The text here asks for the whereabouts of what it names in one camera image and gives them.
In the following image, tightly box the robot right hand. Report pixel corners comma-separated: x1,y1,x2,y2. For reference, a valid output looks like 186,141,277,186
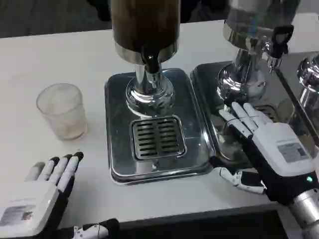
218,101,319,206

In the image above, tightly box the steel drip tray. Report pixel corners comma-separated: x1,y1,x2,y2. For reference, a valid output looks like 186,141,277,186
189,61,315,169
104,68,215,186

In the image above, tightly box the shiny steel panel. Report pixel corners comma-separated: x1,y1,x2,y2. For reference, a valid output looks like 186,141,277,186
275,51,319,147

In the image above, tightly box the drink dispenser with dark drink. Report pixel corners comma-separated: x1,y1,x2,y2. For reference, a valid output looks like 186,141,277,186
109,0,180,118

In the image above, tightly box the drink dispenser with clear tank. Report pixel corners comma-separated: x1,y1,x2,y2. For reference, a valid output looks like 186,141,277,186
216,0,301,105

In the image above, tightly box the clear ribbed glass cup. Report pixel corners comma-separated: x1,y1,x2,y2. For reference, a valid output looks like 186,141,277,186
36,83,88,140

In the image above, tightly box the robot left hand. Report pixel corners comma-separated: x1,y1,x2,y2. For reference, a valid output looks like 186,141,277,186
0,151,120,239

